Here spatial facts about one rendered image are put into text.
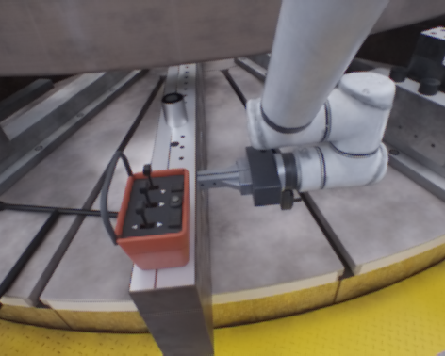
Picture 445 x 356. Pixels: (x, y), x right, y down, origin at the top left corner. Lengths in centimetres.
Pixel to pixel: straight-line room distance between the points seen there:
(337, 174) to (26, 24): 106
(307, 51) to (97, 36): 93
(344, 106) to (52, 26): 97
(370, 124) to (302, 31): 29
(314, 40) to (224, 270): 92
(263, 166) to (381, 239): 76
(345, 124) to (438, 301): 115
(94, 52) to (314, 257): 102
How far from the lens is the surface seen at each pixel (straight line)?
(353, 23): 30
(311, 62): 33
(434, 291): 161
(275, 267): 112
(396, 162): 157
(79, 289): 123
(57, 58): 128
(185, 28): 112
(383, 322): 146
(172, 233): 61
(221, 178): 60
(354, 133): 56
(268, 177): 58
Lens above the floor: 126
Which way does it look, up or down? 41 degrees down
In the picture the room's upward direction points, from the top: 6 degrees counter-clockwise
